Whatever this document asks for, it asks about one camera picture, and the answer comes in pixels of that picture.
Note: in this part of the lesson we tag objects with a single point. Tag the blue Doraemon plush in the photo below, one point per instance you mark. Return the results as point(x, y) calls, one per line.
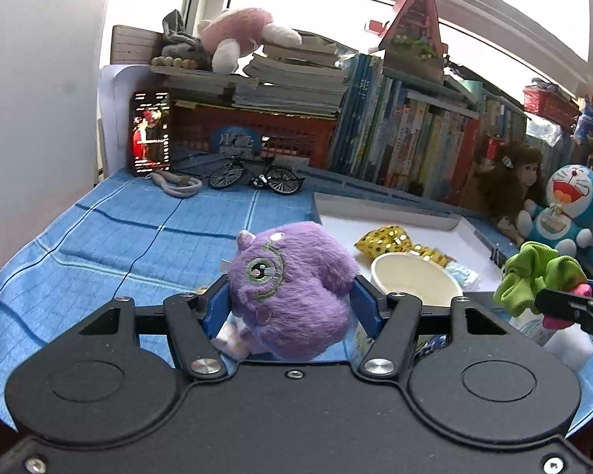
point(566, 223)

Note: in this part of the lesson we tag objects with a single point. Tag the brown haired monkey doll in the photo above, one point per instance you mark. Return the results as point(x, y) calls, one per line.
point(514, 178)

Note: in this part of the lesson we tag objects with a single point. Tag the black binder clip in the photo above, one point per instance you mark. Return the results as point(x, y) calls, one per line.
point(497, 257)

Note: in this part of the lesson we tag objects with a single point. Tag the miniature black bicycle model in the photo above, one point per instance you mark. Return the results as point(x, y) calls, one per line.
point(260, 173)

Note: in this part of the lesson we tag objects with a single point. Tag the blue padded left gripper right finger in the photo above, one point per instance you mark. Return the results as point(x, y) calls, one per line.
point(390, 321)

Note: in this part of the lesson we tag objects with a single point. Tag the blue checkered tablecloth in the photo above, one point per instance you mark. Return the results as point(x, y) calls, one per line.
point(127, 237)

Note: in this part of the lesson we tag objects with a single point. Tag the green and pink scrunchie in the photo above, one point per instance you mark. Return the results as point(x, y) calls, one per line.
point(537, 267)

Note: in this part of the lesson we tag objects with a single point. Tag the red plastic crate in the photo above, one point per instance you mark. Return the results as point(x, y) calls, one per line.
point(219, 129)

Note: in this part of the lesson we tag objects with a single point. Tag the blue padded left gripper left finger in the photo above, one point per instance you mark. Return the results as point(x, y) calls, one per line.
point(194, 321)

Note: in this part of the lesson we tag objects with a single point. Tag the purple plush monster toy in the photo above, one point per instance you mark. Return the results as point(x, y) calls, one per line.
point(289, 289)

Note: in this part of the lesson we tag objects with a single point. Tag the red roofed house model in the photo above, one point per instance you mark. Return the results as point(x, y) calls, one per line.
point(411, 40)

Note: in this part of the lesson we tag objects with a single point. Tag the pink and white plush toy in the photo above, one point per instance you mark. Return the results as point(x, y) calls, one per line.
point(236, 34)

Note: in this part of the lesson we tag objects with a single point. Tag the white shallow cardboard tray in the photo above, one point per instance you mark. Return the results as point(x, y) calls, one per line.
point(348, 219)

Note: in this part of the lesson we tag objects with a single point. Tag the grey plush toy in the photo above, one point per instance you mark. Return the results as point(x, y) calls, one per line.
point(179, 44)

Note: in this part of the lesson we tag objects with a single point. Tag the white paper cup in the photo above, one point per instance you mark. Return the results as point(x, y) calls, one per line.
point(405, 273)

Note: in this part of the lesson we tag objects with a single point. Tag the gold sequin bow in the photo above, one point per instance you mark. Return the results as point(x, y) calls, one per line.
point(394, 238)

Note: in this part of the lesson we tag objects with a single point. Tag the smartphone with lit screen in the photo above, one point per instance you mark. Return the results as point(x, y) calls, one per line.
point(149, 136)

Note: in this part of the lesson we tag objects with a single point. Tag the stack of flat books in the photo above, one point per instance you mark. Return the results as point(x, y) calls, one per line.
point(311, 79)

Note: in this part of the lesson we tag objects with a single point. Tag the row of upright books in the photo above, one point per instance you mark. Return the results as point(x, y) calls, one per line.
point(405, 133)

